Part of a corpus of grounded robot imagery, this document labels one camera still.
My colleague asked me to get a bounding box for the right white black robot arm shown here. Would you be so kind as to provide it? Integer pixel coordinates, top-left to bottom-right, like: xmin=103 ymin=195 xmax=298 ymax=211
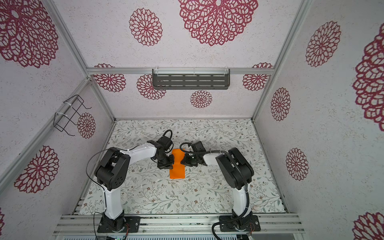
xmin=182 ymin=148 xmax=255 ymax=219

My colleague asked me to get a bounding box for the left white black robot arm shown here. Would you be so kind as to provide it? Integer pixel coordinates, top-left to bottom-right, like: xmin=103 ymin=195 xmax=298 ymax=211
xmin=95 ymin=141 xmax=174 ymax=221

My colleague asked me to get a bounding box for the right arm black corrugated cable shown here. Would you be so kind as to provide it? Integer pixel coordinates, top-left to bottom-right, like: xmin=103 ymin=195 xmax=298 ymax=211
xmin=179 ymin=141 xmax=251 ymax=240

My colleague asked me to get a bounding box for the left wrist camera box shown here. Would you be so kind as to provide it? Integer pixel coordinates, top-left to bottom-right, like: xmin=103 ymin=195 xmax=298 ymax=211
xmin=157 ymin=136 xmax=173 ymax=150

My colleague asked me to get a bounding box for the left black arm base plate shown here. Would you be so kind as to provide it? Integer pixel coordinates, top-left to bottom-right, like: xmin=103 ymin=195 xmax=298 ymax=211
xmin=97 ymin=215 xmax=141 ymax=233

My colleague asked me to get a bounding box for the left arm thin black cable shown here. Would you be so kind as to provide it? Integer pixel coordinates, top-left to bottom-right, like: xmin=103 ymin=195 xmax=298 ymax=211
xmin=85 ymin=146 xmax=133 ymax=239

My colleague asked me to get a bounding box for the grey slotted wall shelf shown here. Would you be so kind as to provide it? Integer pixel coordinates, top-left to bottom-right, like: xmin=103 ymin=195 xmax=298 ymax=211
xmin=152 ymin=69 xmax=231 ymax=90

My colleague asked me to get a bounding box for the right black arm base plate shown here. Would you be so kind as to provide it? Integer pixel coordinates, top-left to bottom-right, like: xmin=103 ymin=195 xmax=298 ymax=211
xmin=219 ymin=213 xmax=261 ymax=232

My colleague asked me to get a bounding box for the aluminium front rail frame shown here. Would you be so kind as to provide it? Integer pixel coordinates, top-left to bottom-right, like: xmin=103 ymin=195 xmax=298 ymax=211
xmin=53 ymin=213 xmax=305 ymax=237

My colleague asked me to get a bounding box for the black wire wall basket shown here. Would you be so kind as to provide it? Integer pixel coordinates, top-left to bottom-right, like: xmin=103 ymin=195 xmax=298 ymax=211
xmin=53 ymin=95 xmax=91 ymax=137

